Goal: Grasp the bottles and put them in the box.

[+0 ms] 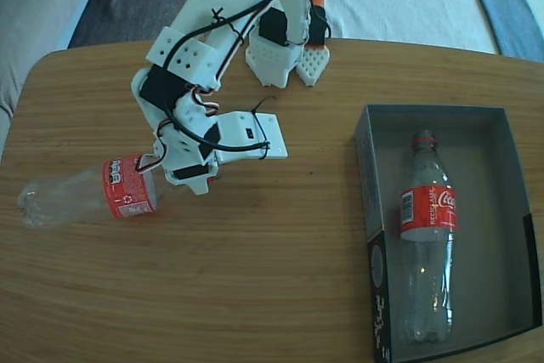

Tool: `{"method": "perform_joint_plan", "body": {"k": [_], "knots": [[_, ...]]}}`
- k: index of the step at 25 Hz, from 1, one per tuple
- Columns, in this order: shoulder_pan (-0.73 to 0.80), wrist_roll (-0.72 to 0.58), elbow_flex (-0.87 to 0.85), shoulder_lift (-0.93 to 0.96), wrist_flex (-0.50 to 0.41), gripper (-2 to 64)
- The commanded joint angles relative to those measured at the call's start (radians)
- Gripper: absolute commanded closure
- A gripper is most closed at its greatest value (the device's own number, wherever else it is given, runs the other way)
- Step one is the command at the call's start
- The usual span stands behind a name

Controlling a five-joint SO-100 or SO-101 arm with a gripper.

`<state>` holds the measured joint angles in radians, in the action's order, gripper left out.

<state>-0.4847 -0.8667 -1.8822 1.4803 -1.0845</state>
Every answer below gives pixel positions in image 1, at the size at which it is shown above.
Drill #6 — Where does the grey cardboard box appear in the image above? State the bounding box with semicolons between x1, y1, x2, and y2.
354;102;543;363

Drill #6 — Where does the light beige sofa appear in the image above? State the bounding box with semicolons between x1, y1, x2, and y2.
0;0;110;160

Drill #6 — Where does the white cloth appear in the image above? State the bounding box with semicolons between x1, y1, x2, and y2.
325;0;501;56

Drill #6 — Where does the orange and black clamp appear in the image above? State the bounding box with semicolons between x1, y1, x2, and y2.
308;0;332;50

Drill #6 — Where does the clear bottle Reciclame red label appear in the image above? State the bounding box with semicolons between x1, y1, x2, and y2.
399;128;459;343

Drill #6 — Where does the clear bottle barcode red label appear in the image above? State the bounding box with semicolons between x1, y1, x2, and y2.
16;153;218;232

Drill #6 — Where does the flat white camera plate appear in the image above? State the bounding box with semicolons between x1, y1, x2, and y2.
199;111;290;165

